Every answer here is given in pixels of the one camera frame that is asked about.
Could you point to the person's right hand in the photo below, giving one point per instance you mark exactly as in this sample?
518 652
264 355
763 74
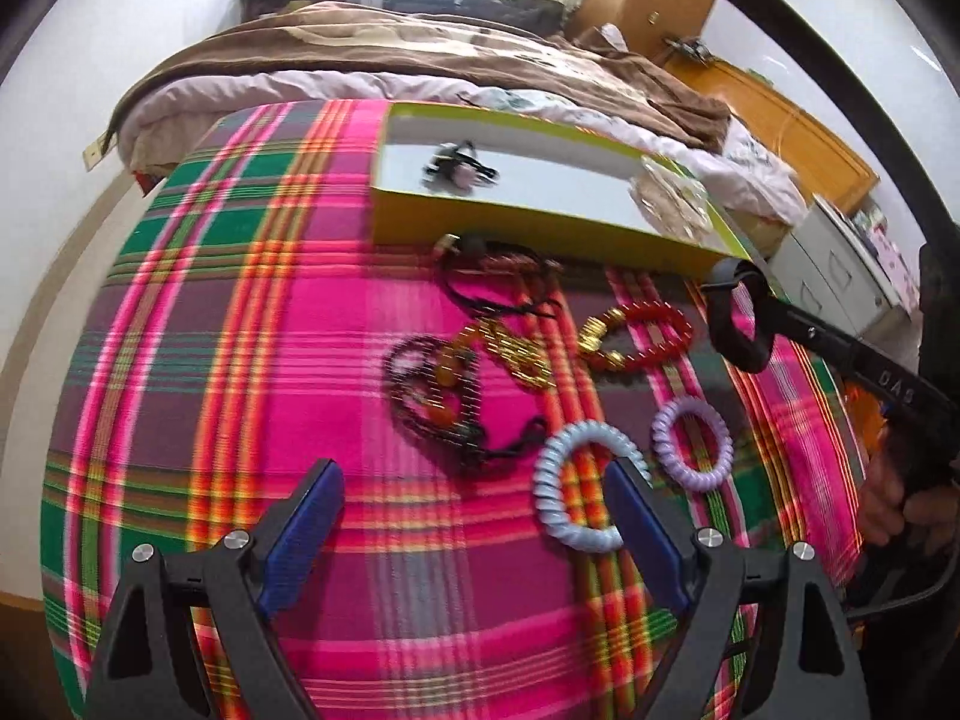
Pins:
881 499

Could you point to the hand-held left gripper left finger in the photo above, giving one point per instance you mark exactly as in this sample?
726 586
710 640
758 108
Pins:
304 532

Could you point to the white pillow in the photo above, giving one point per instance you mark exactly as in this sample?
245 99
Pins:
613 36

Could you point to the black wristband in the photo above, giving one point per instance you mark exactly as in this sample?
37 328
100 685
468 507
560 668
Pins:
731 341

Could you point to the wooden headboard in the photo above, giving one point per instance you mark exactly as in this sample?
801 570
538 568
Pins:
787 124

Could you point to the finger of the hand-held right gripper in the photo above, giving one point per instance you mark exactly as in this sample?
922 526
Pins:
814 334

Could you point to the yellow-green shallow box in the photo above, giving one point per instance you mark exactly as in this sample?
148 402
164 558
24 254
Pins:
540 180

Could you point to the white drawer cabinet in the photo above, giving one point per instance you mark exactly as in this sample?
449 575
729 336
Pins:
832 262

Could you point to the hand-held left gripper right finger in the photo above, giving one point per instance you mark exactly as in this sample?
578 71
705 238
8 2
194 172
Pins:
637 521

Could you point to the clear hair claw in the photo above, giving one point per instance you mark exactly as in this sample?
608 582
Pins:
671 199

